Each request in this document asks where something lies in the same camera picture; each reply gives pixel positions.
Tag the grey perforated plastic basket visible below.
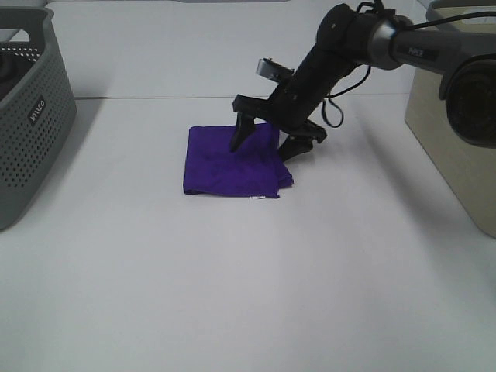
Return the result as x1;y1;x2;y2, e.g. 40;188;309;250
1;6;77;229

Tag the purple towel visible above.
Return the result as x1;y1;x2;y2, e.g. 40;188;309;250
183;123;294;198

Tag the beige basket with grey rim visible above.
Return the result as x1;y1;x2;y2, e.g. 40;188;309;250
405;1;495;238

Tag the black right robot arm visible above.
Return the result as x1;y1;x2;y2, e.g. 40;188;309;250
230;1;495;160

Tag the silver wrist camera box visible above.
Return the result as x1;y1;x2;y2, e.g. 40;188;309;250
256;58;294;84

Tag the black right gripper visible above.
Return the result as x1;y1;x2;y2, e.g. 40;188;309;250
230;46;353;161

